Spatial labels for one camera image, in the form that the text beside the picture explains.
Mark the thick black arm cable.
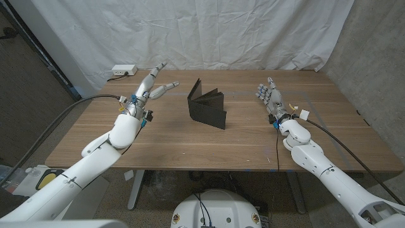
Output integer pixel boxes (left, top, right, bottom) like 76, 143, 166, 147
0, 94, 123, 188
291, 114, 405, 206

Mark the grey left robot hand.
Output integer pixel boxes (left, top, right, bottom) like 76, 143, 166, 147
121, 61, 180, 120

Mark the perforated partition panel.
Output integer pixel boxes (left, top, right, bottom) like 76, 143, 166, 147
0, 2, 84, 167
318, 0, 405, 156

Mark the white floor plate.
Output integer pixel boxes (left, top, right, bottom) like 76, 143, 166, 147
11, 164, 110, 220

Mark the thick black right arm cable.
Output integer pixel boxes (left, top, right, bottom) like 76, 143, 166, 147
291, 114, 405, 206

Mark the black power strip cable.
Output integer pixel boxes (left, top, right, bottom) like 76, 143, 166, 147
106, 72, 129, 83

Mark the white power strip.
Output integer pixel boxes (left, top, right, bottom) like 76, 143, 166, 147
111, 64, 138, 77

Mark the black box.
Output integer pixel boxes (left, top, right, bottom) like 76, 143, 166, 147
187, 78, 228, 130

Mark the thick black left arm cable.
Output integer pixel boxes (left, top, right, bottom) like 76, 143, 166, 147
0, 94, 123, 188

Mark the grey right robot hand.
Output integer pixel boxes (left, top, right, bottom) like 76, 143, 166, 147
255, 77, 290, 123

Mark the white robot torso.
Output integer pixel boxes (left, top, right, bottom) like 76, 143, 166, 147
170, 189, 263, 228

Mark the white wrinkled backdrop cloth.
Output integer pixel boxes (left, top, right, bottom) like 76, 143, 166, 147
30, 0, 356, 98

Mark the yellow and black floor device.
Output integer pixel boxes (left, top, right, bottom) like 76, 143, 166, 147
35, 168, 66, 191

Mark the thin black hanging cable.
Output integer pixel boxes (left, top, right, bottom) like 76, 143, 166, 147
275, 127, 281, 172

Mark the grey table leg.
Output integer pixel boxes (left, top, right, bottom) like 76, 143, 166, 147
127, 170, 147, 211
285, 171, 308, 215

